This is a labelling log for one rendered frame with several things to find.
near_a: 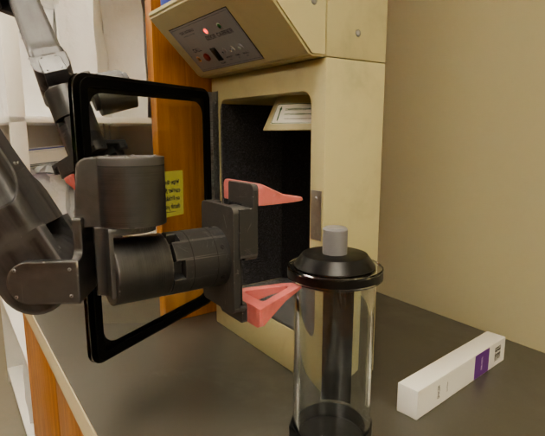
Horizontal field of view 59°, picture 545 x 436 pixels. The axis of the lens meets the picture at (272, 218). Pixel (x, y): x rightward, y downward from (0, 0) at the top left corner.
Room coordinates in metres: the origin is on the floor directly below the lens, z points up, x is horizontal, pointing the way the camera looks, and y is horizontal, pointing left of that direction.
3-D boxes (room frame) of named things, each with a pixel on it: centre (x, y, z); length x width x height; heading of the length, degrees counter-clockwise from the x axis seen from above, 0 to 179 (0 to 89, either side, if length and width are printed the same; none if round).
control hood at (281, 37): (0.75, 0.07, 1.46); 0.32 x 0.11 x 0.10; 35
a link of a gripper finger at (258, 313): (0.48, 0.01, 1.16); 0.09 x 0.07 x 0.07; 124
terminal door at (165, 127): (0.76, 0.19, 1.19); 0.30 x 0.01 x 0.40; 153
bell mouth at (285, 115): (0.82, -0.07, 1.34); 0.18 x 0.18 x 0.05
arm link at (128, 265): (0.41, 0.12, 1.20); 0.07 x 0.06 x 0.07; 124
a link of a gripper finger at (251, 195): (0.48, 0.01, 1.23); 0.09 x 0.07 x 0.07; 124
